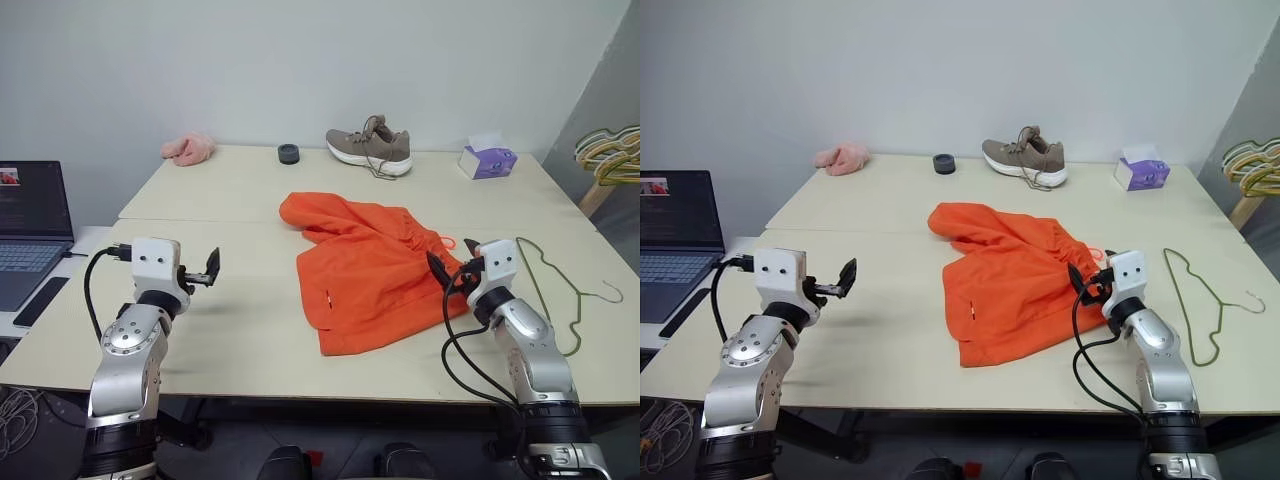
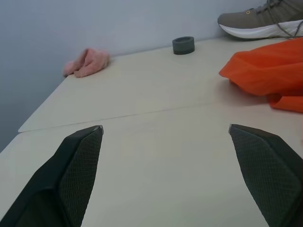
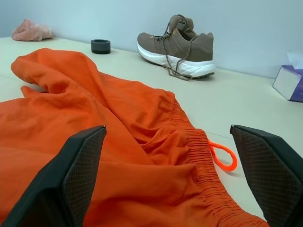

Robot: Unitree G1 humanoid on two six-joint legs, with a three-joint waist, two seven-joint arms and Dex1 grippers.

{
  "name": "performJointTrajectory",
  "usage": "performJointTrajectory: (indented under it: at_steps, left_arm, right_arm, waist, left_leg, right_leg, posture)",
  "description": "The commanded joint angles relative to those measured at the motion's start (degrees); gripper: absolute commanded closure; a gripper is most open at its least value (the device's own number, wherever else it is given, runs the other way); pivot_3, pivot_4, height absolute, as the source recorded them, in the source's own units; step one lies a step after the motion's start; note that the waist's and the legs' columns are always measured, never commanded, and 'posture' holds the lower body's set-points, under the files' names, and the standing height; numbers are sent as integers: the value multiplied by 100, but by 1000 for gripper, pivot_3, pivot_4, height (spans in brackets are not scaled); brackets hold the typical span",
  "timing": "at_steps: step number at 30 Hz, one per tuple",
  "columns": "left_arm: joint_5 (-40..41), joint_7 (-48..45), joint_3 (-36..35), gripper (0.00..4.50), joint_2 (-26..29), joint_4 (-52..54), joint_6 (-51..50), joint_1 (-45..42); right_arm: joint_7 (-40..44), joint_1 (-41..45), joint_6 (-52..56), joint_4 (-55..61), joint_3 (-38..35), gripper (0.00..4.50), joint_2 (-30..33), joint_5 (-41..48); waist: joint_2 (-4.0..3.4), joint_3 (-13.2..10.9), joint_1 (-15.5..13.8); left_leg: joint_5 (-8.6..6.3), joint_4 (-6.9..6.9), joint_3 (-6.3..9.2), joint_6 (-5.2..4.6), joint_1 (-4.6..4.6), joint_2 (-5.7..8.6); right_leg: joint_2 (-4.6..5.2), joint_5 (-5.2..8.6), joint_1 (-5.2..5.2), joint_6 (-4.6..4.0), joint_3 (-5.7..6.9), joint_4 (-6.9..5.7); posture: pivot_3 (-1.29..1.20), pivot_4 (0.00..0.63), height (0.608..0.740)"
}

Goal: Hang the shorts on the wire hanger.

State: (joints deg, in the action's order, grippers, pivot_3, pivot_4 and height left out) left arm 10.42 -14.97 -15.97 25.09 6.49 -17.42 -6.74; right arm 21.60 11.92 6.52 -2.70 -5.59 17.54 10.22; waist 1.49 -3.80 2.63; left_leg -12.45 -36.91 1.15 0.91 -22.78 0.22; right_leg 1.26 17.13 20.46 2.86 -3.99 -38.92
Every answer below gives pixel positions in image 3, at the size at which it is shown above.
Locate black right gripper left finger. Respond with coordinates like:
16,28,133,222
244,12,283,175
0,125,107,227

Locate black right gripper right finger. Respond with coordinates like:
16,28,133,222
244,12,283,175
230,124,303,227

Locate orange garment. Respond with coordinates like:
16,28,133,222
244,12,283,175
0,47,269,227

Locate purple and white tissue box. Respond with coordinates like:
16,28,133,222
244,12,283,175
272,52,303,103

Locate pink fluffy cloth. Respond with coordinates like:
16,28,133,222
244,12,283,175
11,19,54,42

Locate brown sneaker with white sole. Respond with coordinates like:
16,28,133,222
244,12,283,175
136,14,216,81

